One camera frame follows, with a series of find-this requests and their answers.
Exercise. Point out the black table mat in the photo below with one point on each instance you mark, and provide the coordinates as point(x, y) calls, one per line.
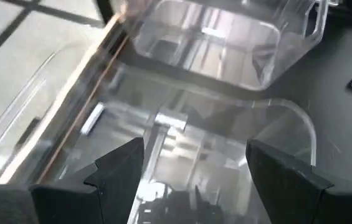
point(334, 124)

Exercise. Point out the clear plastic bin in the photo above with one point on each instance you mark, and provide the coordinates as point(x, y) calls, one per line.
point(194, 149)
point(210, 56)

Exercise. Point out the black metal table frame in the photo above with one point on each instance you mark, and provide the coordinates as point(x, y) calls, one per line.
point(104, 9)

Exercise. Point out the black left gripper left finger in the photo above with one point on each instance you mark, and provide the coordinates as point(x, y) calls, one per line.
point(116, 193)

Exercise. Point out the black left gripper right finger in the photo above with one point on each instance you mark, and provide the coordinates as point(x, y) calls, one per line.
point(288, 193)

